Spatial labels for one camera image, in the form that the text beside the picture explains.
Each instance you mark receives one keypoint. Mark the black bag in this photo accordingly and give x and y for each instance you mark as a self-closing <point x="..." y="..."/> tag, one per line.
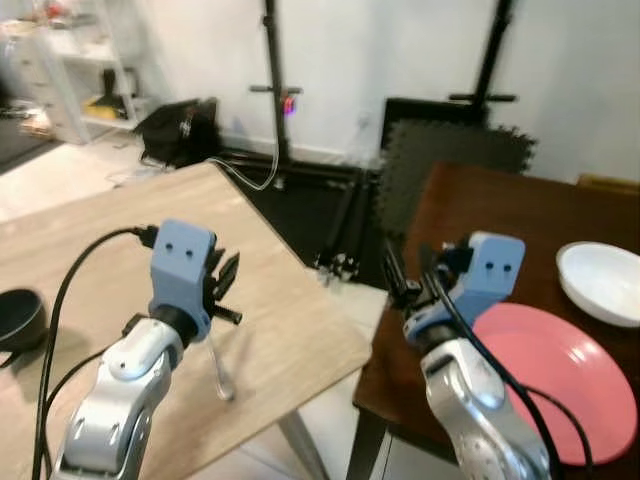
<point x="178" y="132"/>

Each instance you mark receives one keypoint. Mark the white shallow bowl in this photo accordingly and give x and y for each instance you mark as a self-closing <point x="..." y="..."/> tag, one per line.
<point x="600" y="285"/>

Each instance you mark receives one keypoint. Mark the black bowl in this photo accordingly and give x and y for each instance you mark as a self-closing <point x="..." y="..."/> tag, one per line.
<point x="20" y="320"/>

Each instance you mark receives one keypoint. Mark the pink round plate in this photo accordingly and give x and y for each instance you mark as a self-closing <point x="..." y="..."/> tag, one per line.
<point x="575" y="375"/>

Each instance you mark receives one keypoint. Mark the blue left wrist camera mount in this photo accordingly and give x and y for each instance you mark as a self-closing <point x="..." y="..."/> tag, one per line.
<point x="182" y="262"/>

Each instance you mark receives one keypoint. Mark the black stand base frame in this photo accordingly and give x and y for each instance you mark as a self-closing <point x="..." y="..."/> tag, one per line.
<point x="310" y="205"/>

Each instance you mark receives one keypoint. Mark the dark brown wooden table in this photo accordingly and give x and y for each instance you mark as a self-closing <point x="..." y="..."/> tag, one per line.
<point x="500" y="205"/>

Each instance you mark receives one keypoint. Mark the light wooden table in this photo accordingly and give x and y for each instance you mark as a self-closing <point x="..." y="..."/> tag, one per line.
<point x="280" y="320"/>

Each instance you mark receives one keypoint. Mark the wooden chair back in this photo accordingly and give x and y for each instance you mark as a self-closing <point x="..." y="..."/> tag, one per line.
<point x="608" y="184"/>

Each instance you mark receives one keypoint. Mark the black slanted stand pole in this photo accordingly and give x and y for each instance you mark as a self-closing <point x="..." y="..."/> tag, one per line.
<point x="492" y="55"/>

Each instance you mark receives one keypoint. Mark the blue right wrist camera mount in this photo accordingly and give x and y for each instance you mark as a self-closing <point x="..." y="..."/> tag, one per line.
<point x="488" y="275"/>

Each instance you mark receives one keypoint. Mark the dark grey foam puzzle mat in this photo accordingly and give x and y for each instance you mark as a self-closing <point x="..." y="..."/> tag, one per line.
<point x="450" y="160"/>

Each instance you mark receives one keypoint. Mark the yellow and black tool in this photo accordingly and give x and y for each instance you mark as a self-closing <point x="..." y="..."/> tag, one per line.
<point x="108" y="102"/>

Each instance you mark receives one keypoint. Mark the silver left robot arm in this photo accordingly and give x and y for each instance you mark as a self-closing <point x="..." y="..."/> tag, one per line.
<point x="125" y="385"/>

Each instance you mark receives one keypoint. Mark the black upright stand pole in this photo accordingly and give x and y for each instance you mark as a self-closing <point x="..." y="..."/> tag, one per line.
<point x="274" y="70"/>

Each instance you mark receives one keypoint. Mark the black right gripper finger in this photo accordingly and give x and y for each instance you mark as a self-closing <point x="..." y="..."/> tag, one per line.
<point x="393" y="268"/>
<point x="412" y="290"/>

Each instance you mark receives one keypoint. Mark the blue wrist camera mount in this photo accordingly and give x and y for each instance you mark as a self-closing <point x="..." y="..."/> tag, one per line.
<point x="488" y="275"/>
<point x="182" y="262"/>

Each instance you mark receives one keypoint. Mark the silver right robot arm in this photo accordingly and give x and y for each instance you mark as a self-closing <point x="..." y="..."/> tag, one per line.
<point x="480" y="410"/>

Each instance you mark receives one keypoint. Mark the silver metal spoon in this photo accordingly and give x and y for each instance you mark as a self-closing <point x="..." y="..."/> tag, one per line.
<point x="221" y="375"/>

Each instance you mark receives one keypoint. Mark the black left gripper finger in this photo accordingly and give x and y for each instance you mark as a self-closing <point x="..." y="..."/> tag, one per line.
<point x="229" y="275"/>
<point x="215" y="262"/>

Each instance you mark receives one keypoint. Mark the white shelf unit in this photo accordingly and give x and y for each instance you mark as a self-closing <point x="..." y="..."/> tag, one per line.
<point x="70" y="70"/>

